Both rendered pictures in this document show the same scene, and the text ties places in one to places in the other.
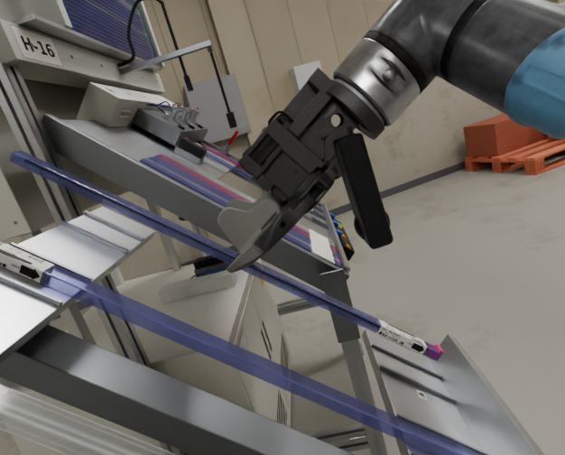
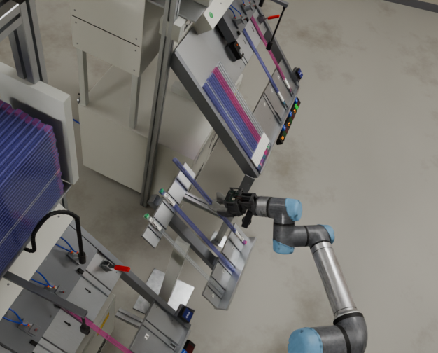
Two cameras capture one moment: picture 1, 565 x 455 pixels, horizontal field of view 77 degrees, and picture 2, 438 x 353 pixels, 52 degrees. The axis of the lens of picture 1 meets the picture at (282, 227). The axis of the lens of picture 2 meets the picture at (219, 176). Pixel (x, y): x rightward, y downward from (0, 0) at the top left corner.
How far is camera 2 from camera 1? 1.44 m
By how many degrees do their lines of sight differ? 41
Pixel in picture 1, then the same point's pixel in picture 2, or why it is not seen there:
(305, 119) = (243, 204)
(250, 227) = (217, 206)
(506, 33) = (277, 234)
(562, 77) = (275, 247)
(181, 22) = not seen: outside the picture
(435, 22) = (276, 217)
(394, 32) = (269, 211)
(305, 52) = not seen: outside the picture
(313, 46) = not seen: outside the picture
